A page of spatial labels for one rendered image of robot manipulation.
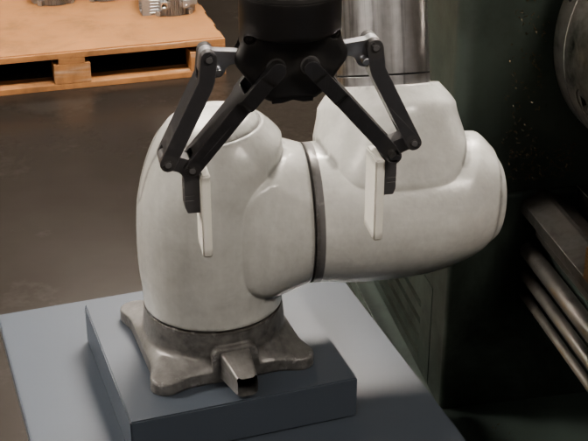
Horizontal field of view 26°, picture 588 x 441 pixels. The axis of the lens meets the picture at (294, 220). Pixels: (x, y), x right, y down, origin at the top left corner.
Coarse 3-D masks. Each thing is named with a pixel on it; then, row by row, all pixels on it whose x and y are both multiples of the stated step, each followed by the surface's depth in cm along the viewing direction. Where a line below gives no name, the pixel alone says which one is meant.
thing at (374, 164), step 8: (368, 152) 100; (376, 152) 99; (368, 160) 100; (376, 160) 98; (384, 160) 98; (368, 168) 100; (376, 168) 98; (384, 168) 98; (368, 176) 101; (376, 176) 99; (368, 184) 101; (376, 184) 99; (368, 192) 101; (376, 192) 99; (368, 200) 101; (376, 200) 99; (368, 208) 102; (376, 208) 100; (368, 216) 102; (376, 216) 100; (368, 224) 102; (376, 224) 100; (376, 232) 101; (376, 240) 101
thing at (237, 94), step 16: (272, 64) 92; (240, 80) 96; (256, 80) 93; (272, 80) 93; (240, 96) 94; (256, 96) 93; (224, 112) 95; (240, 112) 94; (208, 128) 96; (224, 128) 94; (192, 144) 96; (208, 144) 95; (192, 160) 95; (208, 160) 95; (192, 176) 96
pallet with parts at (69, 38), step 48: (0, 0) 476; (48, 0) 470; (96, 0) 475; (144, 0) 457; (192, 0) 461; (0, 48) 429; (48, 48) 429; (96, 48) 429; (144, 48) 433; (192, 48) 442
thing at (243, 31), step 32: (256, 0) 89; (288, 0) 88; (320, 0) 89; (256, 32) 90; (288, 32) 89; (320, 32) 90; (256, 64) 93; (288, 64) 93; (320, 64) 94; (288, 96) 94
